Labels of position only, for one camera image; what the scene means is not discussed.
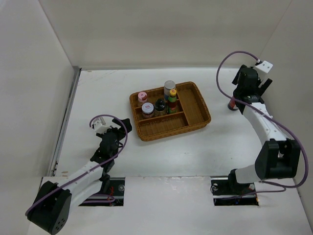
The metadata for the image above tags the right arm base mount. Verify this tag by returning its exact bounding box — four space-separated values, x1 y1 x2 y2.
210 179 259 206

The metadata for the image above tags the green red sauce bottle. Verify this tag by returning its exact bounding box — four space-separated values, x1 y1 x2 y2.
167 89 177 114

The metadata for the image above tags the brown wicker divided basket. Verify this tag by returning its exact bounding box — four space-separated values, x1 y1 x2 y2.
129 81 211 141

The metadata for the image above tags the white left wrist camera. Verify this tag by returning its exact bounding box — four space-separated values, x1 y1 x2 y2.
90 117 110 134

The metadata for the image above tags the silver lid blue jar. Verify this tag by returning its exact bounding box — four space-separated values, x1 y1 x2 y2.
164 80 176 101

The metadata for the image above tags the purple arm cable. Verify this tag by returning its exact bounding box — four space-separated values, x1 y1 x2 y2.
24 115 129 218
216 50 309 199

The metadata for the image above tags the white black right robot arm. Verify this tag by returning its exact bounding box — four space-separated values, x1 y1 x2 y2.
226 65 300 194

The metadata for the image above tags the red white lid jar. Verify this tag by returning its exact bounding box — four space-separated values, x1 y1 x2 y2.
141 102 154 119

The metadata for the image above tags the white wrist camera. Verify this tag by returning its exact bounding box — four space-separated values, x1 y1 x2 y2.
90 117 110 134
253 60 273 74

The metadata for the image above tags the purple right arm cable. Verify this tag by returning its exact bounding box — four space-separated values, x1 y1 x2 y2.
216 50 309 199

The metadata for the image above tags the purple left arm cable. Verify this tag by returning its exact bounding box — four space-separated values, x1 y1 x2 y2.
24 115 129 218

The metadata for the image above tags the pink lid small jar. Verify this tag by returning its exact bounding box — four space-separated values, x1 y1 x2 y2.
137 92 148 103

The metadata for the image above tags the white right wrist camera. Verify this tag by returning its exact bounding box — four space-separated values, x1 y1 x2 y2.
253 60 273 74

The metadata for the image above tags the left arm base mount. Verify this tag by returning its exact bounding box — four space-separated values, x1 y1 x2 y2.
80 174 126 207

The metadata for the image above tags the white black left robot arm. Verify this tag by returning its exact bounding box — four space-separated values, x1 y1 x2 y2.
25 115 132 235

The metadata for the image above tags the dark soy sauce bottle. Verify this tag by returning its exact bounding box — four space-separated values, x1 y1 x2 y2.
227 97 238 111

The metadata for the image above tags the black cap pepper shaker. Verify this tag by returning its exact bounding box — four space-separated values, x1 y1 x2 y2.
154 98 166 117

